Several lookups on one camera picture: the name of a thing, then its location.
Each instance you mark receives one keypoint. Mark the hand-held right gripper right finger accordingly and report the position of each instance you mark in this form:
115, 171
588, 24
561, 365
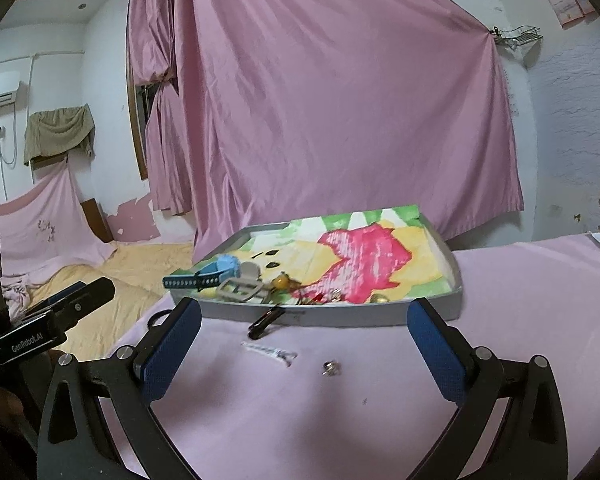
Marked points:
437, 355

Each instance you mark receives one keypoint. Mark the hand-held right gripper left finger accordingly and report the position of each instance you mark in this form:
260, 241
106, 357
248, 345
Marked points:
172, 350

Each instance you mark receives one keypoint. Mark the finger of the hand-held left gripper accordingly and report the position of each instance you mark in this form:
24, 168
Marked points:
65, 291
87, 300

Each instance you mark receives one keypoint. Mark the grey tray box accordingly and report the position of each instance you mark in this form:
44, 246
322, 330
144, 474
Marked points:
355, 312

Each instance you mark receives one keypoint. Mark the white hair clip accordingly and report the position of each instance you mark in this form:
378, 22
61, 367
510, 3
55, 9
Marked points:
267, 351

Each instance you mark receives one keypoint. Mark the blue watch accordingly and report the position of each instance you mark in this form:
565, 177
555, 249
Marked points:
225, 265

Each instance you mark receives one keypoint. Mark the small silver earring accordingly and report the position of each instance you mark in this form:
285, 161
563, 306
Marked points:
335, 296

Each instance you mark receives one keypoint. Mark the crumpled pink cloth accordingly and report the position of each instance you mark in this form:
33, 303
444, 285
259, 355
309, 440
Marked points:
16, 292

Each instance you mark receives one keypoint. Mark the yellow bed blanket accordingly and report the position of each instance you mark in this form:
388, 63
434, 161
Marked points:
130, 270

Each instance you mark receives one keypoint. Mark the pink embroidered sheet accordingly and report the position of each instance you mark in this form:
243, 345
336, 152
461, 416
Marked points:
45, 220

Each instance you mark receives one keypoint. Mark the wooden headboard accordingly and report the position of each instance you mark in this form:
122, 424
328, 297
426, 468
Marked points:
99, 220

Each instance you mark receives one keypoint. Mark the colourful printed towel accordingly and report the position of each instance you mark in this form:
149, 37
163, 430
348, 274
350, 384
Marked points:
360, 260

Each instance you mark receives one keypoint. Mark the pink tablecloth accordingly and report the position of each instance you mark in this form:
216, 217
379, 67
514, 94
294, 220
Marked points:
305, 435

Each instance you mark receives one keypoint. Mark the olive hanging cloth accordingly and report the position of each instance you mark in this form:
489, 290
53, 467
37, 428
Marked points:
57, 132

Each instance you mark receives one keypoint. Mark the pink window curtain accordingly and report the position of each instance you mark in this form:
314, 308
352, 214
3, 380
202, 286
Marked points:
160, 100

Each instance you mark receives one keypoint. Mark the large pink backdrop curtain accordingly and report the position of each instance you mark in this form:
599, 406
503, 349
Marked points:
340, 110

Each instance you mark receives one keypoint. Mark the wooden window frame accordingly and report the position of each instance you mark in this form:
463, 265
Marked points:
139, 135

